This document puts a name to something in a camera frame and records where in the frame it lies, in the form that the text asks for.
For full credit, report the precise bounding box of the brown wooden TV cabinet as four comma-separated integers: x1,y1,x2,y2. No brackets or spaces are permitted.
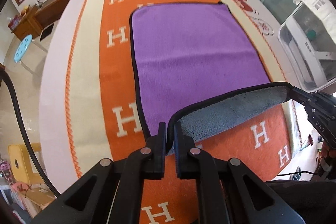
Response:
11,0,70,40

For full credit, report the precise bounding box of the blue round stool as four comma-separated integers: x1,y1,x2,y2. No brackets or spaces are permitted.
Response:
13,34,48,75

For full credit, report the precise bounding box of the white plastic storage box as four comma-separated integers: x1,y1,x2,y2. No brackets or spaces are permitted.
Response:
278,0,335,92

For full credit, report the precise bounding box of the yellow plastic chair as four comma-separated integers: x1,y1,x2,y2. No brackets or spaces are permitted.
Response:
8,144,44,185

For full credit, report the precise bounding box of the purple and grey towel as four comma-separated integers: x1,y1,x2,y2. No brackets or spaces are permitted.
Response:
129,2,289,155

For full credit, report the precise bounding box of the black cable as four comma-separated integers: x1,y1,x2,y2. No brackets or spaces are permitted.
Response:
0,69,62,198

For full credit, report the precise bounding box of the orange H-pattern table runner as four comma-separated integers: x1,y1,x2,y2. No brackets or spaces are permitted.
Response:
65,0,297,223

